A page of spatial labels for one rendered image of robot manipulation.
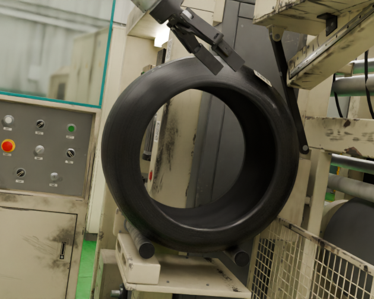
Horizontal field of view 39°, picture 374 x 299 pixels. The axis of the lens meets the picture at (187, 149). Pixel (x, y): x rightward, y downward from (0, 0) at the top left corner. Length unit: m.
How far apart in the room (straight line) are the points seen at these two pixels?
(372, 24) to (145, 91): 0.62
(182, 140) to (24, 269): 0.83
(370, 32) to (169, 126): 0.72
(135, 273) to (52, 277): 0.77
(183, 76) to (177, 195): 0.55
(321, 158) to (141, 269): 0.81
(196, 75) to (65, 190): 0.94
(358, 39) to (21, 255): 1.47
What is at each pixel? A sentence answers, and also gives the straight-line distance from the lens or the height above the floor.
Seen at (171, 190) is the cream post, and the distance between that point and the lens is 1.86.
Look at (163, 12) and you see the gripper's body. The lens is 1.15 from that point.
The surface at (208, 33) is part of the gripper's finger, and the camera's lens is 1.11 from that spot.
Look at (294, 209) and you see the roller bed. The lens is 1.93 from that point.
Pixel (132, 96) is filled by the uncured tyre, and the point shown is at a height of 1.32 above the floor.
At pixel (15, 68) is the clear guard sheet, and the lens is 2.17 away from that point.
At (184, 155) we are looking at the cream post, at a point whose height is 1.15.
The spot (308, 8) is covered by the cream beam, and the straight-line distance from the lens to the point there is 1.60.
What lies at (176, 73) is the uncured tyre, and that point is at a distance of 1.46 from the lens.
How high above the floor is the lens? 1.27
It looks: 3 degrees down
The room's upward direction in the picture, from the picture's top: 8 degrees clockwise
